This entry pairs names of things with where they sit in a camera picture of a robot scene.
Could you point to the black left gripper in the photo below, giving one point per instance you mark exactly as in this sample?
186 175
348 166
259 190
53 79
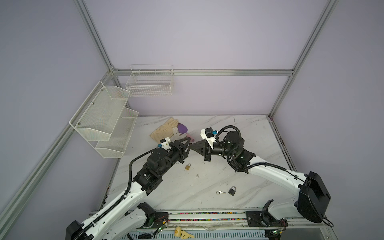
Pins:
179 148

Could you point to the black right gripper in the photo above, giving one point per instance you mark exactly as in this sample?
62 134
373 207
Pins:
206 150

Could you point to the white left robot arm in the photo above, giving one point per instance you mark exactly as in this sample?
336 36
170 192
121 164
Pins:
128 211

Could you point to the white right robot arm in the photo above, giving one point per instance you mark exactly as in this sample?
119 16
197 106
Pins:
310 195

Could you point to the white cloth glove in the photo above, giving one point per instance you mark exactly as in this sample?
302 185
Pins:
177 135

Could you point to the purple pink spatula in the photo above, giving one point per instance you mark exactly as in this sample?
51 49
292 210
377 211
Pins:
183 129

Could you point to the beige work glove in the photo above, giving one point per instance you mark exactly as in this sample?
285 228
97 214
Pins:
165 130

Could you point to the black padlock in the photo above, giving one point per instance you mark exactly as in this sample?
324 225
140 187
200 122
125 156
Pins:
232 191

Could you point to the white mesh two-tier shelf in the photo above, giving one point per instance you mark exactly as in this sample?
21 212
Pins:
105 121

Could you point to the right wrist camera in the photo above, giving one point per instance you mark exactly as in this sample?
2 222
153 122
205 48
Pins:
209 134

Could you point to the white wire basket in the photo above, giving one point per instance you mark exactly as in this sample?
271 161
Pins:
151 80

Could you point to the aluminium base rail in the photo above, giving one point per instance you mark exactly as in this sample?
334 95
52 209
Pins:
228 225

